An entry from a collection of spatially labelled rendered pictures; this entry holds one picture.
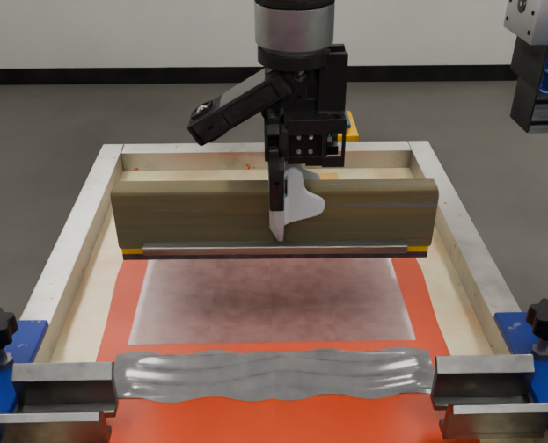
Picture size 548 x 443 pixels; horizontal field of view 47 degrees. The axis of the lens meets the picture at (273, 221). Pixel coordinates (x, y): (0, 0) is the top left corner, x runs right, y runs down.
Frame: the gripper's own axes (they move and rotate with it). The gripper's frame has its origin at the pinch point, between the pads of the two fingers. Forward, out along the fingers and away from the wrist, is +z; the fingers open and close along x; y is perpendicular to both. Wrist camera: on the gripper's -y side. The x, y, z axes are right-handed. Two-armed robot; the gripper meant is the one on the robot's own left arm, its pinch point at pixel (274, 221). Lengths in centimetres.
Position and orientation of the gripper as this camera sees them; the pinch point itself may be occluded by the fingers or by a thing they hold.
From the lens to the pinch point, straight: 71.1
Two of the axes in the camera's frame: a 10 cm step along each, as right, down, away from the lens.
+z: 0.1, 8.4, 5.4
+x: -0.3, -5.3, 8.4
